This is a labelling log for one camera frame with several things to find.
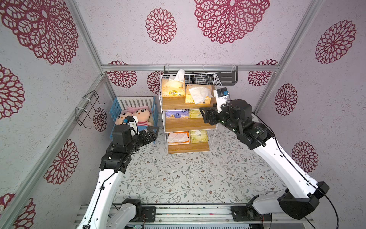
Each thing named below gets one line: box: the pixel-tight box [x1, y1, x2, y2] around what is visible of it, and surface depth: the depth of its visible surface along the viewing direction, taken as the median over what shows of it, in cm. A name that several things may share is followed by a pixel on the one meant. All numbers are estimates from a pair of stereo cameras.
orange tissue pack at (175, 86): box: [162, 69, 186, 97], surface depth 71 cm
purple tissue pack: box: [165, 110, 190, 119], surface depth 83 cm
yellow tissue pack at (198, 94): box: [185, 84, 214, 105], surface depth 67 cm
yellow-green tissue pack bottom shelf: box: [189, 129, 209, 144], surface depth 102 cm
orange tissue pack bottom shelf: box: [167, 131, 191, 146], surface depth 99 cm
